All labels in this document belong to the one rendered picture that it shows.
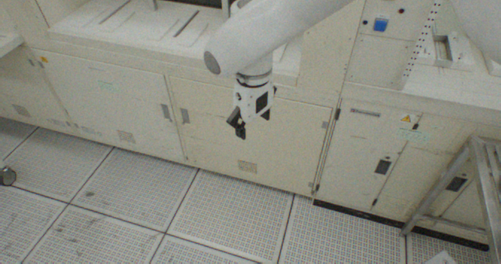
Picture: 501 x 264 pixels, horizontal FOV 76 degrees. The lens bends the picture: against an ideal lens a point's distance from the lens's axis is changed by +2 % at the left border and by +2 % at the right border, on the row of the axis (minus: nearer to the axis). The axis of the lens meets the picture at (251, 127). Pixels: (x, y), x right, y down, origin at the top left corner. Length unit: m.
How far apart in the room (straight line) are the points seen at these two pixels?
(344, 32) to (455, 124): 0.53
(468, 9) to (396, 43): 0.79
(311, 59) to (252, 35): 0.68
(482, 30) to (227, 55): 0.35
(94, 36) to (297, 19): 1.22
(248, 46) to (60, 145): 2.04
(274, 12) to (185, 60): 0.90
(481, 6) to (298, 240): 1.53
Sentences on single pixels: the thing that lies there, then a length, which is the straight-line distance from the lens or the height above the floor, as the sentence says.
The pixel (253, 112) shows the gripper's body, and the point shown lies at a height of 1.09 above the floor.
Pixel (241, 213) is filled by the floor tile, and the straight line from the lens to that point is 1.81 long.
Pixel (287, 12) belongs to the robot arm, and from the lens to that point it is 0.51.
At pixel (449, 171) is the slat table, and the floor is 0.58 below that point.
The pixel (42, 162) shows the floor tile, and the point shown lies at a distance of 2.39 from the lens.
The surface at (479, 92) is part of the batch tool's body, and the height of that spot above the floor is 0.87.
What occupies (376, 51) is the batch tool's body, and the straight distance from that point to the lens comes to 1.15.
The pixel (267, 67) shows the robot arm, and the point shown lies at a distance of 0.66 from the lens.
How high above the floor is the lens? 1.59
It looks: 46 degrees down
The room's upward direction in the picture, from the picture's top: straight up
